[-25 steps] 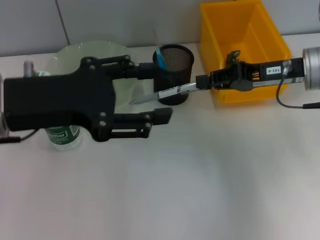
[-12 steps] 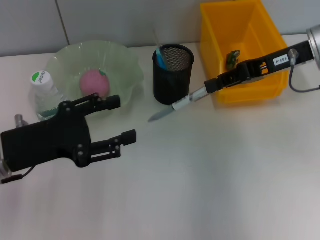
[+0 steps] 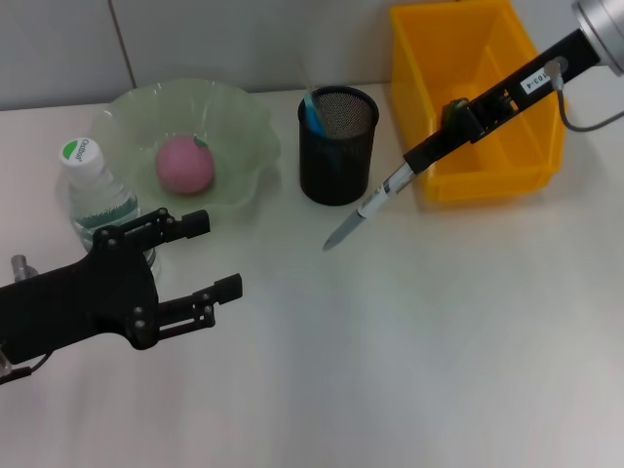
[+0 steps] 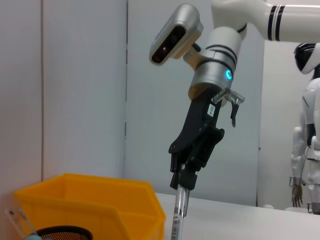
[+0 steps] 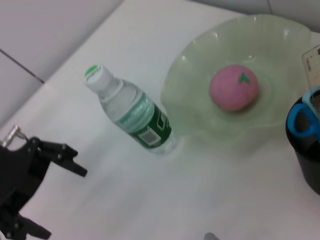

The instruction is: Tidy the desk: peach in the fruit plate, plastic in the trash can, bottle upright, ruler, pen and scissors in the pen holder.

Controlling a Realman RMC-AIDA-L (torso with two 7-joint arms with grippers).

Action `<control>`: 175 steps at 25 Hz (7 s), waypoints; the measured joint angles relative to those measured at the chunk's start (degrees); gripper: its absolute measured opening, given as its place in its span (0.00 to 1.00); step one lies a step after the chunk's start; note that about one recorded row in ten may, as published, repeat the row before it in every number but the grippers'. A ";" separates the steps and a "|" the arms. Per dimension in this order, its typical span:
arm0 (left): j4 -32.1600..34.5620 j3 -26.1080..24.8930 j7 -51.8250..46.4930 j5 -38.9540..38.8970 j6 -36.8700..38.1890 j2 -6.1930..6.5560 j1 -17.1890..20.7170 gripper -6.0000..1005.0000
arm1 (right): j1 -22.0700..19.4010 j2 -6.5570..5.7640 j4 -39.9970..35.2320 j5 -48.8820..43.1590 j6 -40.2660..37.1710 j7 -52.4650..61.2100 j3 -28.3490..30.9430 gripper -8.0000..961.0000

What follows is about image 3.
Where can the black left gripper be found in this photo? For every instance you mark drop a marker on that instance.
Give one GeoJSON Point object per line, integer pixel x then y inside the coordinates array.
{"type": "Point", "coordinates": [73, 302]}

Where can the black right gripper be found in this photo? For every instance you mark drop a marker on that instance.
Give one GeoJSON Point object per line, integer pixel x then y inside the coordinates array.
{"type": "Point", "coordinates": [536, 78]}

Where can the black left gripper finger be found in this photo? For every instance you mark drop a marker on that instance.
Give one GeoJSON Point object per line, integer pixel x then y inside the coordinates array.
{"type": "Point", "coordinates": [229, 287]}

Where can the green plastic wrapper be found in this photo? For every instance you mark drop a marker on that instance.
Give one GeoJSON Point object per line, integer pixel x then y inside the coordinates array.
{"type": "Point", "coordinates": [451, 109]}

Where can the pink toy peach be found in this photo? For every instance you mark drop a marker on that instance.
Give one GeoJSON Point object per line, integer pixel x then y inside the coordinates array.
{"type": "Point", "coordinates": [185, 166]}

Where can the grey transparent pen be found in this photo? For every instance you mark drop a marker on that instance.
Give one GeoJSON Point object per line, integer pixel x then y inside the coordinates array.
{"type": "Point", "coordinates": [370, 205]}

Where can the clear bottle with green label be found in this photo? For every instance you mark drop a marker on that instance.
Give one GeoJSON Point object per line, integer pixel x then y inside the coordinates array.
{"type": "Point", "coordinates": [83, 161]}

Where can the blue scissors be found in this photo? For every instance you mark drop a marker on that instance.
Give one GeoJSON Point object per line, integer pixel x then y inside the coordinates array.
{"type": "Point", "coordinates": [314, 117]}

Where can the transparent plastic ruler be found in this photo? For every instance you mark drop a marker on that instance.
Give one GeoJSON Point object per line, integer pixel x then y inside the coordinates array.
{"type": "Point", "coordinates": [308, 85]}

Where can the green glass fruit plate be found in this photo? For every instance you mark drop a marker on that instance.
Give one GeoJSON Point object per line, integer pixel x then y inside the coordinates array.
{"type": "Point", "coordinates": [229, 122]}

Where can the black mesh pen holder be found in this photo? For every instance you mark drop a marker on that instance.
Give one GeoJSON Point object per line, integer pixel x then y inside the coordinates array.
{"type": "Point", "coordinates": [336, 161]}

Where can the yellow plastic bin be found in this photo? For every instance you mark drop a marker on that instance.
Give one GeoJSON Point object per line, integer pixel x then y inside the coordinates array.
{"type": "Point", "coordinates": [419, 58]}

